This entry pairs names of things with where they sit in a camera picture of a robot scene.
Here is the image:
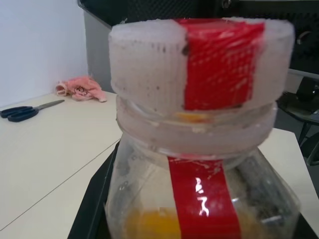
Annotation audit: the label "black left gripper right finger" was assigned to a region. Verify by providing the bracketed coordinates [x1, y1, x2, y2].
[235, 153, 319, 239]

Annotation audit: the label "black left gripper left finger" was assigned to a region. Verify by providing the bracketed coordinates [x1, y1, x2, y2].
[69, 140, 121, 239]

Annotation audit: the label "clear bottle with red tape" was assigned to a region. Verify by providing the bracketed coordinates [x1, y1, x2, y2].
[104, 96, 303, 239]

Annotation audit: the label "white bottle cap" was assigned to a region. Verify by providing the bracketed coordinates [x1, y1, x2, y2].
[108, 17, 296, 112]

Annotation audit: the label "pink cloth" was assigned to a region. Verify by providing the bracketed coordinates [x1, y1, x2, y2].
[55, 75, 108, 103]

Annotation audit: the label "small black box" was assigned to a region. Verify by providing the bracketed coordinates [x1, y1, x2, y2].
[296, 76, 319, 101]

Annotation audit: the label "black metal frame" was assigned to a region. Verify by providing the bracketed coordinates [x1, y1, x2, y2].
[278, 92, 319, 166]

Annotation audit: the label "black-handled scissors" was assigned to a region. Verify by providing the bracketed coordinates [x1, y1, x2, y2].
[0, 99, 65, 123]

